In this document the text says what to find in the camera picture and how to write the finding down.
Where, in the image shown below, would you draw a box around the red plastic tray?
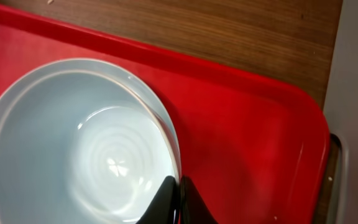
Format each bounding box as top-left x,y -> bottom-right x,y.
0,4 -> 330,223

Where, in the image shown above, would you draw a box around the light blue bowl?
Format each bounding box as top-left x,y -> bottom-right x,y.
0,70 -> 178,223

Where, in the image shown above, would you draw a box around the light blue plate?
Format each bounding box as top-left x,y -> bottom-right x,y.
0,57 -> 181,224

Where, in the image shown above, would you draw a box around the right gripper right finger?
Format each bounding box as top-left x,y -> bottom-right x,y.
180,176 -> 218,224

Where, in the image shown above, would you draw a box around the grey dishwasher rack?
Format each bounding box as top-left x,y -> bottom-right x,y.
323,0 -> 358,223

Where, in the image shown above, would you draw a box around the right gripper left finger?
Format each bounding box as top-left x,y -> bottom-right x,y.
137,176 -> 177,224

